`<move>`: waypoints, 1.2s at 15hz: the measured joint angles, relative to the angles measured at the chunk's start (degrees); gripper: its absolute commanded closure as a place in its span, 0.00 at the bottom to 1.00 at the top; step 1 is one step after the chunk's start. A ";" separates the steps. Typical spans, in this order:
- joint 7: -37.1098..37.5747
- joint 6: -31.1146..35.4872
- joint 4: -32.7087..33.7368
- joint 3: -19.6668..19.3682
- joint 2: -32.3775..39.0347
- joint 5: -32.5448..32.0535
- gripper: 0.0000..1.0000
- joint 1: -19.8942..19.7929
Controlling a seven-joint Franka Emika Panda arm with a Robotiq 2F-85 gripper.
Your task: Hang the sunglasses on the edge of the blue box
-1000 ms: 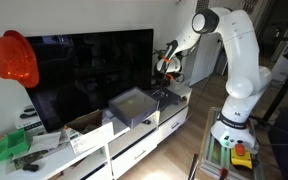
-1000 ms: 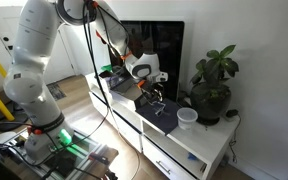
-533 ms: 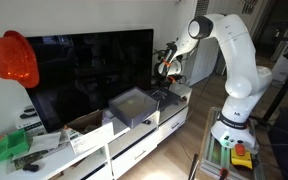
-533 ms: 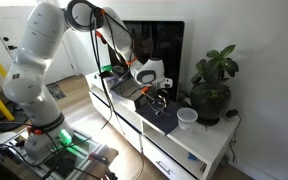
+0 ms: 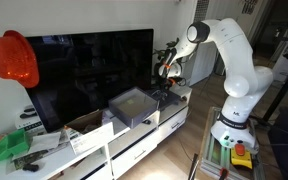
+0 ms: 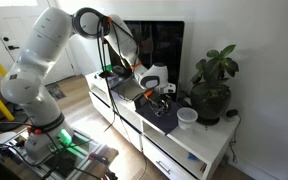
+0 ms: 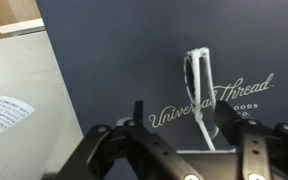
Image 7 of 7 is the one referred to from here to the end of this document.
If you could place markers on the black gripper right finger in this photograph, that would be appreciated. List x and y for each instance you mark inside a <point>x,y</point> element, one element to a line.
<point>264,153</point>

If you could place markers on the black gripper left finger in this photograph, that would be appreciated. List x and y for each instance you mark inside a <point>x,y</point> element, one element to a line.
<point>140,146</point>

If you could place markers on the navy Universal Thread box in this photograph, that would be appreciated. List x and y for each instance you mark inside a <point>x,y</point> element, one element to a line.
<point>117,50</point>

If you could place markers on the white television cabinet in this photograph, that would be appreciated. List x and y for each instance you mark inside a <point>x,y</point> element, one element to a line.
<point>24,73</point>

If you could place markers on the white printed sticker label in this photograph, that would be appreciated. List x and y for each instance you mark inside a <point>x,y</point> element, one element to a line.
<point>4,113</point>

